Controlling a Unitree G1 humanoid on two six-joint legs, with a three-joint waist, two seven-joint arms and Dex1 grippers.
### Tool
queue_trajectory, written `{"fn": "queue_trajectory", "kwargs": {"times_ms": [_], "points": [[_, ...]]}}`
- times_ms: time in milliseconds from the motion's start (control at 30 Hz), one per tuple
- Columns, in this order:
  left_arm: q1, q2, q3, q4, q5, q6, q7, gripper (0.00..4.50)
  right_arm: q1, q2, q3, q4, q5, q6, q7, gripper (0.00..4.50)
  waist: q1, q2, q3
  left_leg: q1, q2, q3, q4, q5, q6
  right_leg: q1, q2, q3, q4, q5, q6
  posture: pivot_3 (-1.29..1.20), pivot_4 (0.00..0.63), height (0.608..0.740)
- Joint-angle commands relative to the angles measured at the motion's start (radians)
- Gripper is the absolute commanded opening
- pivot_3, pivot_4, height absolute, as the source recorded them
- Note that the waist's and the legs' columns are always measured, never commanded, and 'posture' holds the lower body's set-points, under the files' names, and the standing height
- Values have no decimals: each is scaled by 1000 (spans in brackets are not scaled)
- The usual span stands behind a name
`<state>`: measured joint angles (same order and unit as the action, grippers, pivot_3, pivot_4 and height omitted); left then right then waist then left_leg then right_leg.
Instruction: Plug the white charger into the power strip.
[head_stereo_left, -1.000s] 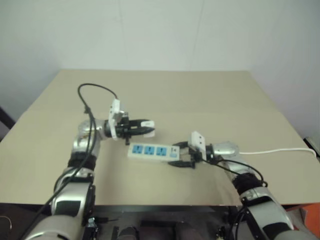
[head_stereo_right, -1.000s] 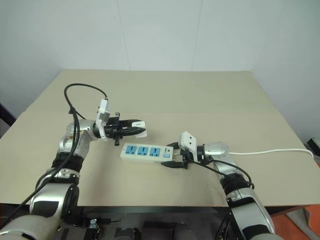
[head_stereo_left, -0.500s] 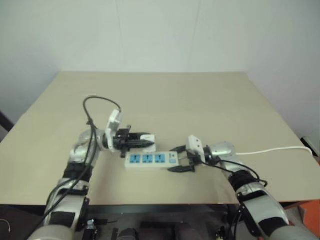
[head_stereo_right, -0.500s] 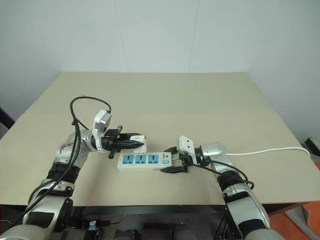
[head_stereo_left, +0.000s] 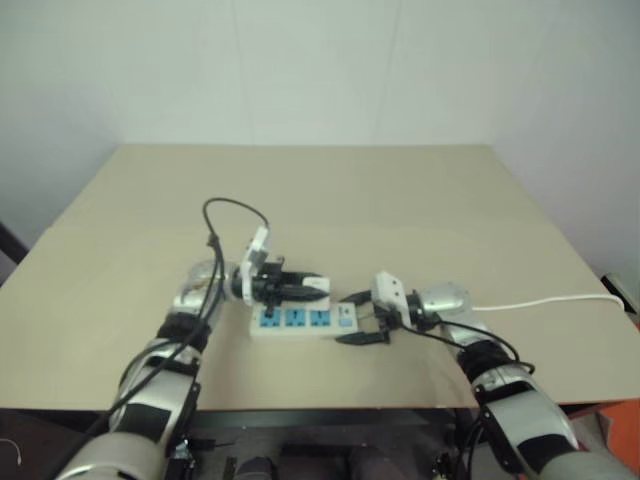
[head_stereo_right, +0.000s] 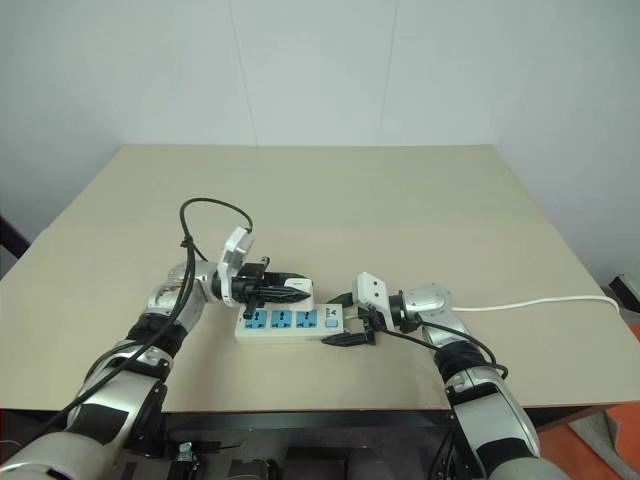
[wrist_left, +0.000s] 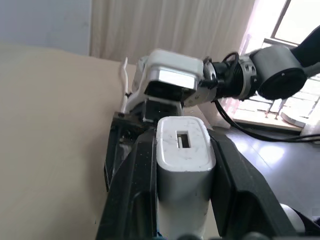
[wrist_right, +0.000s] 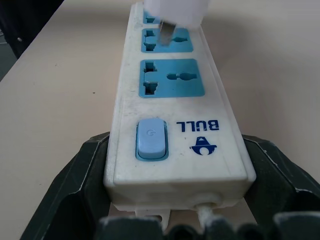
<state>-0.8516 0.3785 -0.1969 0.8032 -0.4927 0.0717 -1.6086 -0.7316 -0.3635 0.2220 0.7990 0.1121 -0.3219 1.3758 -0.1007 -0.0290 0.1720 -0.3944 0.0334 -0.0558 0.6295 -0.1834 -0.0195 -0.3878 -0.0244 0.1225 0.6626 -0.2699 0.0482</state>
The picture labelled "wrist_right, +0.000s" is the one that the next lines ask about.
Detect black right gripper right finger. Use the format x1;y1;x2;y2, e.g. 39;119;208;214
240;134;320;240

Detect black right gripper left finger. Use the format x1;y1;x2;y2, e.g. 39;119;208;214
25;131;118;240

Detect white power strip blue sockets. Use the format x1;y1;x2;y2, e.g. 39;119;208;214
102;2;257;228

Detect white charger plug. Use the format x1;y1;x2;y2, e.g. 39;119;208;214
143;0;208;47

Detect dark object beside table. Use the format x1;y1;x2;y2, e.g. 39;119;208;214
0;0;66;83

